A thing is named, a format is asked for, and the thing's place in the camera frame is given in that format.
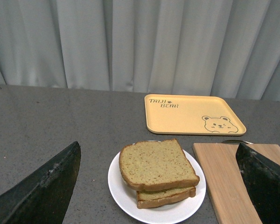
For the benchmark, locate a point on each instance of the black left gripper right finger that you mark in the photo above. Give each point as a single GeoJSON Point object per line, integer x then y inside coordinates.
{"type": "Point", "coordinates": [261, 177]}

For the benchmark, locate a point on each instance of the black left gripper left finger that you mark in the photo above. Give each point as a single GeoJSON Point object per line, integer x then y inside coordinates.
{"type": "Point", "coordinates": [43, 197]}

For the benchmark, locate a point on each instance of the white round plate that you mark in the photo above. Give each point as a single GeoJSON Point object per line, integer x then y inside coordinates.
{"type": "Point", "coordinates": [126, 198]}

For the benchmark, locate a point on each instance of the bread slice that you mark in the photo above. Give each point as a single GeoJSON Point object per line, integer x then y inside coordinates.
{"type": "Point", "coordinates": [154, 199]}
{"type": "Point", "coordinates": [155, 166]}

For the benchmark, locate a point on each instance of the bamboo cutting board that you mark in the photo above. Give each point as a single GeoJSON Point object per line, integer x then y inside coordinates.
{"type": "Point", "coordinates": [225, 186]}

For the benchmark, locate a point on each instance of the yellow bear tray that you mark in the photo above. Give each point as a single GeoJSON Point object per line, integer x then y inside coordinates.
{"type": "Point", "coordinates": [194, 115]}

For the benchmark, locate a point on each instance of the grey pleated curtain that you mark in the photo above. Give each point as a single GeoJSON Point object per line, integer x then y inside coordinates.
{"type": "Point", "coordinates": [224, 48]}

